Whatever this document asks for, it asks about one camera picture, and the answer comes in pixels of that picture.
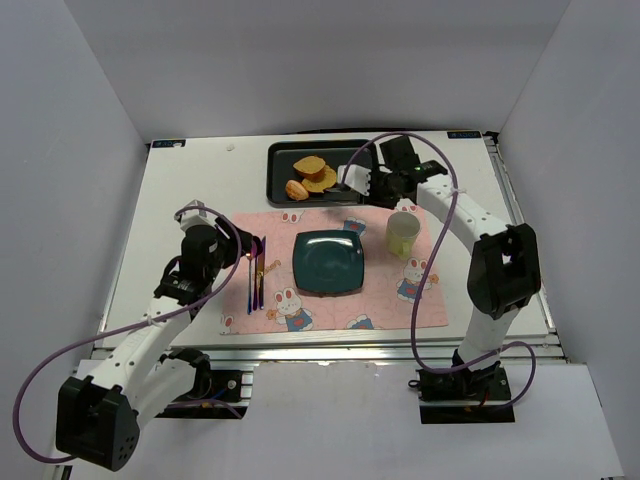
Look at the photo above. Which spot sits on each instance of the bread slice top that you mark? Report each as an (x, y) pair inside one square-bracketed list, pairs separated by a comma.
[(309, 166)]

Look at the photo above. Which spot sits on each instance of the iridescent knife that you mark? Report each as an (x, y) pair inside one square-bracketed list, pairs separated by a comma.
[(261, 272)]

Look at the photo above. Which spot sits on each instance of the pink bunny placemat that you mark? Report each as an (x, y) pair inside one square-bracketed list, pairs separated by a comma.
[(384, 302)]

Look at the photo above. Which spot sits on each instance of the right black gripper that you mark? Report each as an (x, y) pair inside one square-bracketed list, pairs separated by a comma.
[(373, 185)]

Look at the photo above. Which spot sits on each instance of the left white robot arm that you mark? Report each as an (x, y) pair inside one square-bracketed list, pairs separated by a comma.
[(101, 415)]

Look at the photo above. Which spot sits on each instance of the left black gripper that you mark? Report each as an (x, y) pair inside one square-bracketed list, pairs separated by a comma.
[(244, 242)]

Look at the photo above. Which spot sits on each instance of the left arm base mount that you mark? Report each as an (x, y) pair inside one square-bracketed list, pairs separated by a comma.
[(212, 393)]

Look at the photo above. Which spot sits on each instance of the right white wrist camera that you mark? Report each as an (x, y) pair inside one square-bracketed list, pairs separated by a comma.
[(355, 177)]

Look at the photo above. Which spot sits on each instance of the pale green mug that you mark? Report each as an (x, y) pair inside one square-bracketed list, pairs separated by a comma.
[(402, 230)]

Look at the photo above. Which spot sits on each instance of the metal food tongs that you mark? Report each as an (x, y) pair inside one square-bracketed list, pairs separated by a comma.
[(340, 189)]

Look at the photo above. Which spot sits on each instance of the bread slice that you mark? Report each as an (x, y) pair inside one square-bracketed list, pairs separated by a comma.
[(325, 179), (309, 166)]

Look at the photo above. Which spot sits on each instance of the bread slice bottom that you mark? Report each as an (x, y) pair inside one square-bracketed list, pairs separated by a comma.
[(325, 179)]

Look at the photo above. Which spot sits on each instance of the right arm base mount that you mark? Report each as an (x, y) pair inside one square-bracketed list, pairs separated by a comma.
[(464, 397)]

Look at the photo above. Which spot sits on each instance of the dark green square plate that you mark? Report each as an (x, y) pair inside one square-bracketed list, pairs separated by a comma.
[(328, 262)]

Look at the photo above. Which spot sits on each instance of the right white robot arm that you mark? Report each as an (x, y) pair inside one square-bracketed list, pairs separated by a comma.
[(504, 272)]

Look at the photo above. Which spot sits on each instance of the small oval sesame bun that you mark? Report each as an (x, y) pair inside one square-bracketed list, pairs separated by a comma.
[(296, 191)]

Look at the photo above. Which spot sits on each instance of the black baking tray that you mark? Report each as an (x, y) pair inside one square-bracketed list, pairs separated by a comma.
[(282, 155)]

